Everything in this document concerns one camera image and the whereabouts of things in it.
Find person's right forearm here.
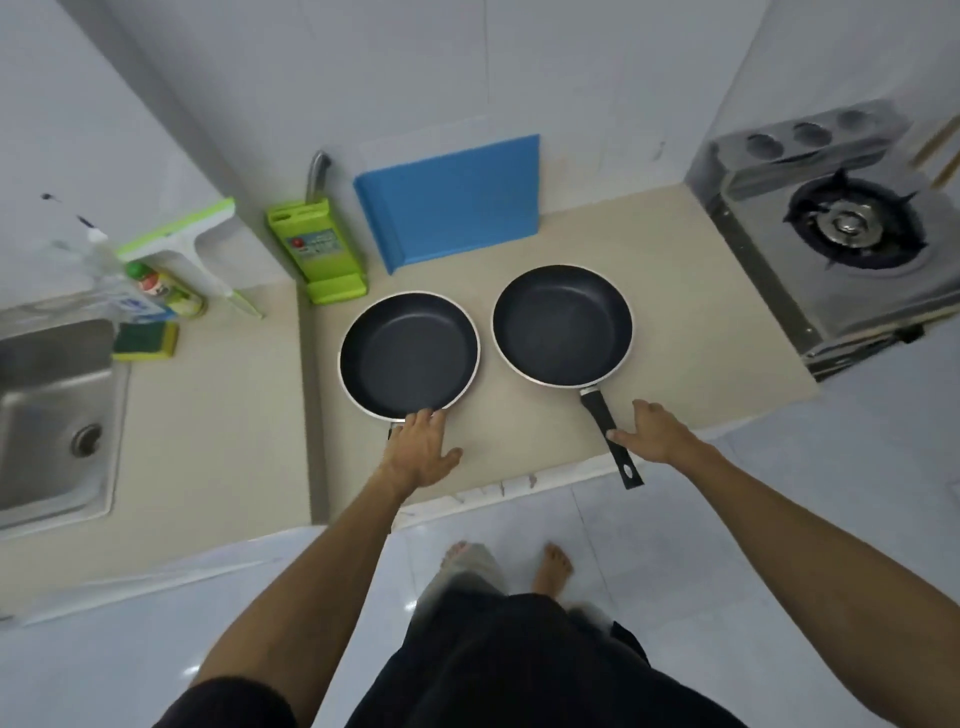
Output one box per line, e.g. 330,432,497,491
684,444,960,728

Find person's black shorts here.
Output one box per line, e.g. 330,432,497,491
348,591,751,728

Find green white squeegee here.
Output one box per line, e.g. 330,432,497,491
116,197,265,321

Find person's left hand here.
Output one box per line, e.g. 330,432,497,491
381,408,465,491

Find blue cutting board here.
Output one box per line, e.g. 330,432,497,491
353,134,542,276

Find person's right foot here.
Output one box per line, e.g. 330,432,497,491
531,543,575,599

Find grey knife handle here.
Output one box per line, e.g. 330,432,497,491
305,150,333,205

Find black frying pan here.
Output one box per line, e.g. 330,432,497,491
337,291,482,441
491,264,646,492

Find clear plastic bottle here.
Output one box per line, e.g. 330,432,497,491
45,225,159,325

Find black burner grate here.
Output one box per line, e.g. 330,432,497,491
783,169,930,271

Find steel sink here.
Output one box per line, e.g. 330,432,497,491
0,296,132,537

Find green dish soap bottle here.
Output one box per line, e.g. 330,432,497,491
123,261,207,319

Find person's right hand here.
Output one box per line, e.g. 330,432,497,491
605,399,711,468

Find steel gas stove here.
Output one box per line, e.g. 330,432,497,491
684,99,960,382

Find person's left forearm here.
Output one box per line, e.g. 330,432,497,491
191,466,423,721

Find yellow green sponge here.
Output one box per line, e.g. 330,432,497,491
112,321,180,363

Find person's black shirt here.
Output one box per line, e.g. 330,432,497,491
153,675,298,728

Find green knife holder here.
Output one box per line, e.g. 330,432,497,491
266,196,369,306

